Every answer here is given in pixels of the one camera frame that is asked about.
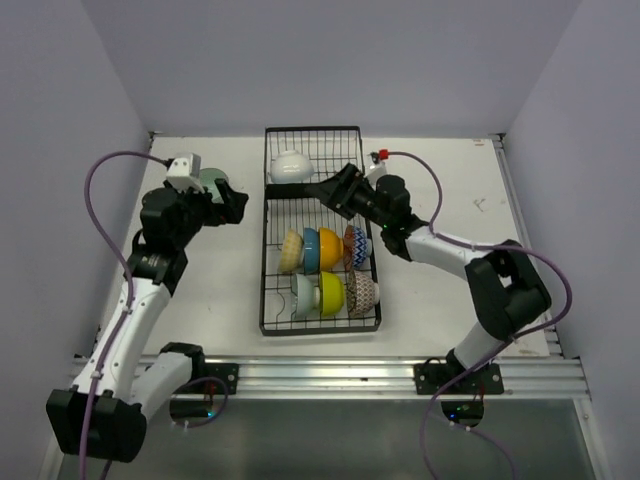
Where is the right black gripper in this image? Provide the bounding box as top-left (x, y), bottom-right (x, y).
top-left (306, 162), bottom-right (391, 228)

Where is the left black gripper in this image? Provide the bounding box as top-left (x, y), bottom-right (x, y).
top-left (170, 177), bottom-right (245, 247)

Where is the mint green floral bowl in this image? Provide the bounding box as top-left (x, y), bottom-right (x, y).
top-left (199, 168), bottom-right (229, 203)

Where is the white ceramic bowl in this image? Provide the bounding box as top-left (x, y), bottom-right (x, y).
top-left (270, 150), bottom-right (315, 184)

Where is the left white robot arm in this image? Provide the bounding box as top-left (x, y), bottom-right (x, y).
top-left (46, 179), bottom-right (249, 463)

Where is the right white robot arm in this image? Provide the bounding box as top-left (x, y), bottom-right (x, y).
top-left (305, 165), bottom-right (551, 393)

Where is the blue ceramic bowl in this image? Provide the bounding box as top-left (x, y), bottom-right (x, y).
top-left (303, 227), bottom-right (320, 275)

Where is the orange ceramic bowl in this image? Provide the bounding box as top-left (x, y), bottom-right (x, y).
top-left (318, 227), bottom-right (344, 271)

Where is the blue zigzag patterned bowl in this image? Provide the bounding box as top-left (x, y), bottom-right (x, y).
top-left (343, 225), bottom-right (373, 271)

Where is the yellow checkered bowl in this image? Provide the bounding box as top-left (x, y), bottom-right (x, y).
top-left (278, 229), bottom-right (304, 273)

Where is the lime yellow bowl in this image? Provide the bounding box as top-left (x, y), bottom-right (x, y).
top-left (319, 271), bottom-right (345, 317)

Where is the brown scale patterned bowl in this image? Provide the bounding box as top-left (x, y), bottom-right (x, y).
top-left (346, 270), bottom-right (380, 317)

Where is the pale grey-green bowl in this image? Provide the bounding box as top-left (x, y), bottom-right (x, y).
top-left (291, 274), bottom-right (321, 320)

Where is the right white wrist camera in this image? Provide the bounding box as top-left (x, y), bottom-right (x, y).
top-left (365, 149), bottom-right (389, 187)

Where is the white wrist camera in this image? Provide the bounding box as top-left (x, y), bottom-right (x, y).
top-left (365, 149), bottom-right (389, 187)
top-left (166, 153), bottom-right (204, 192)

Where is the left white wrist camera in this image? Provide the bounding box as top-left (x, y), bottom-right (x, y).
top-left (166, 153), bottom-right (204, 192)

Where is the black wire dish rack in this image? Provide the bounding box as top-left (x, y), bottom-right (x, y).
top-left (259, 126), bottom-right (382, 337)

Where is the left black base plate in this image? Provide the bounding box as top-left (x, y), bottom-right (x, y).
top-left (203, 363), bottom-right (240, 398)

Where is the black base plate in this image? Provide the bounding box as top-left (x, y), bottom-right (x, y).
top-left (203, 363), bottom-right (240, 398)
top-left (413, 354), bottom-right (505, 395)

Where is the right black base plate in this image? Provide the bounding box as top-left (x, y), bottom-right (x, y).
top-left (413, 354), bottom-right (505, 395)

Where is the aluminium mounting rail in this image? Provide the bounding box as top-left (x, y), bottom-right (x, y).
top-left (64, 353), bottom-right (589, 401)

